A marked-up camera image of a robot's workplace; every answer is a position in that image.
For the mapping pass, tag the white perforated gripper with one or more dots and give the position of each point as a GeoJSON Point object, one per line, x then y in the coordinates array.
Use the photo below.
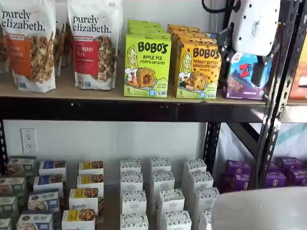
{"type": "Point", "coordinates": [254, 26]}

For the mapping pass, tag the blue purple Zbar box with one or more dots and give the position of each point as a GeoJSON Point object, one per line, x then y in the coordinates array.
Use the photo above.
{"type": "Point", "coordinates": [239, 79]}

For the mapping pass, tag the orange Bobo's peanut butter box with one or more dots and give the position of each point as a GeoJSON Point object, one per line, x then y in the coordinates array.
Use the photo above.
{"type": "Point", "coordinates": [192, 34]}
{"type": "Point", "coordinates": [183, 27]}
{"type": "Point", "coordinates": [199, 72]}

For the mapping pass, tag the green Bobo's apple pie box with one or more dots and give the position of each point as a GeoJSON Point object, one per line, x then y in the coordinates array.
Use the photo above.
{"type": "Point", "coordinates": [148, 31]}
{"type": "Point", "coordinates": [146, 26]}
{"type": "Point", "coordinates": [144, 22]}
{"type": "Point", "coordinates": [147, 67]}

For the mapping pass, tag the purple snack box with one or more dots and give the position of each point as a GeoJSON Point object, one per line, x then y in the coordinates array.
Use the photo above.
{"type": "Point", "coordinates": [275, 179]}
{"type": "Point", "coordinates": [237, 183]}
{"type": "Point", "coordinates": [238, 167]}
{"type": "Point", "coordinates": [290, 164]}
{"type": "Point", "coordinates": [298, 177]}

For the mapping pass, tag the black metal shelf rack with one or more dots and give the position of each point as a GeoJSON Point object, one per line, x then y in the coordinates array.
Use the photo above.
{"type": "Point", "coordinates": [144, 111]}

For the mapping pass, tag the wooden shelf board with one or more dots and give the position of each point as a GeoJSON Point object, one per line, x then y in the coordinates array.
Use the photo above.
{"type": "Point", "coordinates": [96, 92]}

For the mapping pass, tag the yellow white granola box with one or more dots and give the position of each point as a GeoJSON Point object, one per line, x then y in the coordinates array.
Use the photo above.
{"type": "Point", "coordinates": [90, 183]}
{"type": "Point", "coordinates": [78, 220]}
{"type": "Point", "coordinates": [91, 167]}
{"type": "Point", "coordinates": [84, 201]}

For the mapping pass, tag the blue white oatmeal box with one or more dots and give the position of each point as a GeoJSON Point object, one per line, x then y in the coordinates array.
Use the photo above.
{"type": "Point", "coordinates": [34, 221]}
{"type": "Point", "coordinates": [48, 184]}
{"type": "Point", "coordinates": [52, 167]}
{"type": "Point", "coordinates": [43, 202]}

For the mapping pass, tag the green cookie mix box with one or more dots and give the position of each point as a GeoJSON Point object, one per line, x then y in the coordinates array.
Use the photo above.
{"type": "Point", "coordinates": [20, 166]}
{"type": "Point", "coordinates": [6, 224]}
{"type": "Point", "coordinates": [8, 207]}
{"type": "Point", "coordinates": [12, 187]}

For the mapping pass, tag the orange brown carton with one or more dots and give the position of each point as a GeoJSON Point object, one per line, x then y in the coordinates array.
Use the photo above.
{"type": "Point", "coordinates": [299, 79]}

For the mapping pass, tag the white speckled carton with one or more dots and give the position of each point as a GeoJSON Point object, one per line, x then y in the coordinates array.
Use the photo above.
{"type": "Point", "coordinates": [133, 222]}
{"type": "Point", "coordinates": [160, 164]}
{"type": "Point", "coordinates": [133, 203]}
{"type": "Point", "coordinates": [130, 166]}
{"type": "Point", "coordinates": [132, 182]}
{"type": "Point", "coordinates": [177, 221]}
{"type": "Point", "coordinates": [195, 167]}
{"type": "Point", "coordinates": [201, 181]}
{"type": "Point", "coordinates": [206, 200]}
{"type": "Point", "coordinates": [164, 182]}
{"type": "Point", "coordinates": [205, 220]}
{"type": "Point", "coordinates": [170, 202]}

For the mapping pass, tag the red label granola bag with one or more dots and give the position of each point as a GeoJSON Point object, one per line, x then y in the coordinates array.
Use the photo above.
{"type": "Point", "coordinates": [94, 48]}

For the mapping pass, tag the white rounded platform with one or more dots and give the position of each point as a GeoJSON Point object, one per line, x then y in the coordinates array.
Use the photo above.
{"type": "Point", "coordinates": [259, 210]}

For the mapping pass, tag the white granola bag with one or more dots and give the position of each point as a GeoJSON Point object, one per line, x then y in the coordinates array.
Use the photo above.
{"type": "Point", "coordinates": [3, 50]}
{"type": "Point", "coordinates": [58, 48]}

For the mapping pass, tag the orange label granola bag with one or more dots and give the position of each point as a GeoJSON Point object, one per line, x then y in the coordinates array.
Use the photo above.
{"type": "Point", "coordinates": [26, 48]}

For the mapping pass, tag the white wall outlet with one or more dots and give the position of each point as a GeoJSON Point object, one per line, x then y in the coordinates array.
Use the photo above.
{"type": "Point", "coordinates": [28, 141]}

